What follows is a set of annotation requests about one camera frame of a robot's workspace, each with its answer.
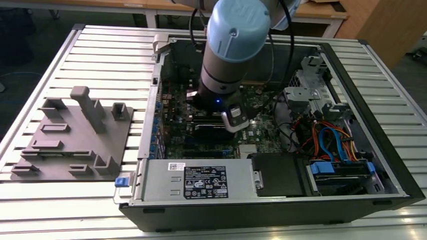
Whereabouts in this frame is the black plastic drive cover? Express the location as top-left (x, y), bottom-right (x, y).
top-left (248, 152), bottom-right (318, 198)

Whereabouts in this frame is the grey parts rack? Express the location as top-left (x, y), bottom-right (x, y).
top-left (10, 85), bottom-right (135, 181)

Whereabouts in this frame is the hard disk in blue carrier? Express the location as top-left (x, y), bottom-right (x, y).
top-left (308, 159), bottom-right (375, 196)

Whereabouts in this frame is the grey case latch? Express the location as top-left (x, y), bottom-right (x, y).
top-left (152, 34), bottom-right (172, 55)

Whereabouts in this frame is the black PC case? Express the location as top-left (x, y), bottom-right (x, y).
top-left (118, 33), bottom-right (427, 232)

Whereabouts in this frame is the silver power supply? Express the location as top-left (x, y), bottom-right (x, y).
top-left (131, 158), bottom-right (260, 202)

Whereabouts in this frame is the metal drive cage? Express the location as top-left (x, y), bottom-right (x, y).
top-left (282, 56), bottom-right (355, 126)

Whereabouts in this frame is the black wire bundle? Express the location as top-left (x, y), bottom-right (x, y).
top-left (271, 94), bottom-right (315, 154)

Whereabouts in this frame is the green motherboard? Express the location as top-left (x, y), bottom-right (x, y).
top-left (159, 81), bottom-right (292, 160)

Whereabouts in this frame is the orange wire bundle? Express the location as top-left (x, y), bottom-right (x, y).
top-left (299, 119), bottom-right (367, 163)

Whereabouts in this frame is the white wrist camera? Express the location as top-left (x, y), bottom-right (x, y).
top-left (220, 102), bottom-right (251, 133)

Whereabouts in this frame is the black rating label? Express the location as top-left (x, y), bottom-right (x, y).
top-left (184, 165), bottom-right (231, 200)

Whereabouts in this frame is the black graphics card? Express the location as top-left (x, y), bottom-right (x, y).
top-left (194, 123), bottom-right (238, 141)

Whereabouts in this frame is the blue wire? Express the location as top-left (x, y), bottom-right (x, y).
top-left (318, 127), bottom-right (351, 165)

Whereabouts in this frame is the wooden top desk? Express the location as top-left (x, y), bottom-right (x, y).
top-left (156, 0), bottom-right (350, 39)
top-left (0, 0), bottom-right (158, 29)

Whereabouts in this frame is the wooden cabinet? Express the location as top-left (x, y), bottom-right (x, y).
top-left (335, 0), bottom-right (427, 70)

